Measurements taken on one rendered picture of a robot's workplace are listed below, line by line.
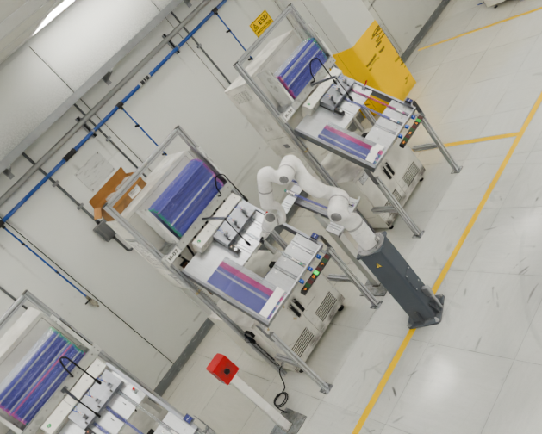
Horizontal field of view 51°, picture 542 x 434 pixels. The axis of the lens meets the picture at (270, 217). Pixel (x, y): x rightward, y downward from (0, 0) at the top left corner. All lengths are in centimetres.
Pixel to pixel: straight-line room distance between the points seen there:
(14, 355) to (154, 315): 197
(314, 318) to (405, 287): 89
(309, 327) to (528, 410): 171
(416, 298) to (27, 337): 245
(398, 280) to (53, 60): 342
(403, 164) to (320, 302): 146
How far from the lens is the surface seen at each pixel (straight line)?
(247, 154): 598
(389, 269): 367
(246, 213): 403
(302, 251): 394
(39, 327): 382
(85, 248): 522
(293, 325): 425
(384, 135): 454
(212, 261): 395
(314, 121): 458
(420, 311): 394
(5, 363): 382
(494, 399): 345
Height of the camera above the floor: 265
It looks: 24 degrees down
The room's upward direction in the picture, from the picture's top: 42 degrees counter-clockwise
